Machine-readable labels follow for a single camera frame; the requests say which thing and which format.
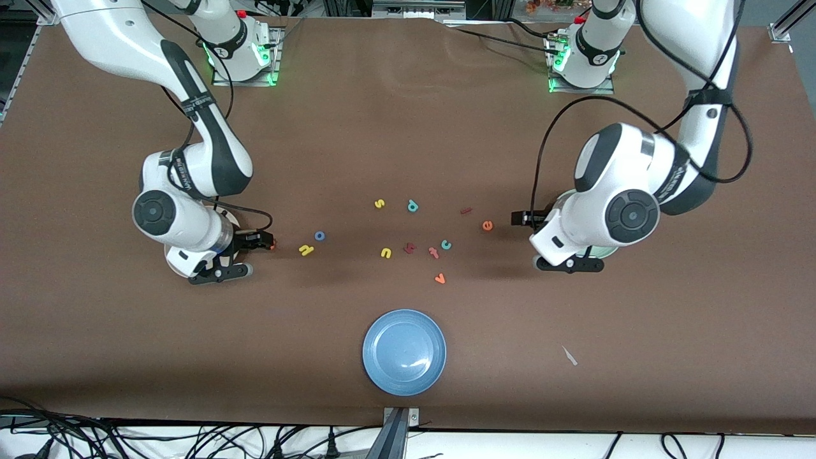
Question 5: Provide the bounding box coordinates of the beige brown plate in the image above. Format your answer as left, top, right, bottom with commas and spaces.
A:
164, 205, 243, 276

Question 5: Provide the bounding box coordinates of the green plate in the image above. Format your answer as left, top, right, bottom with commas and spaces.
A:
550, 189, 622, 261

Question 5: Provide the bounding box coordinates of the brown table cover sheet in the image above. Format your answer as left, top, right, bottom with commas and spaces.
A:
0, 11, 816, 435

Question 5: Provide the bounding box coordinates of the blue plate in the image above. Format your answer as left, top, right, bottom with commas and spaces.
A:
362, 309, 448, 397

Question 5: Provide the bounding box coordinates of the orange background object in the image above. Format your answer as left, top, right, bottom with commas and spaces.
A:
524, 0, 578, 15

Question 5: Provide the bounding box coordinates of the grey metal box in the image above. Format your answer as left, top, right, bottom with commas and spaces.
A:
372, 0, 467, 20

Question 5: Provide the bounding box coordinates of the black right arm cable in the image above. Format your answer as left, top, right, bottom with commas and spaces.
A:
140, 0, 275, 233

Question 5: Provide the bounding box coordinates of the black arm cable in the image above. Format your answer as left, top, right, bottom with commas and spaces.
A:
534, 0, 753, 217
140, 0, 275, 233

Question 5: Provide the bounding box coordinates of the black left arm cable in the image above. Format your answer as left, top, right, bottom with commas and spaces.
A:
534, 0, 753, 217

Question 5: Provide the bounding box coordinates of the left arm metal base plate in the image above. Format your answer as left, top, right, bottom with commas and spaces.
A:
545, 35, 616, 95

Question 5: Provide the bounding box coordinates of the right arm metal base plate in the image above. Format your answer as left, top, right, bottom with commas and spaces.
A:
212, 25, 282, 87

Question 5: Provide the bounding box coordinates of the black base cable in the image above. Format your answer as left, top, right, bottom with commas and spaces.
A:
446, 18, 562, 58

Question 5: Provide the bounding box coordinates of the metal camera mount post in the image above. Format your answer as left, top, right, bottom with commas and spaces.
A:
365, 407, 421, 459

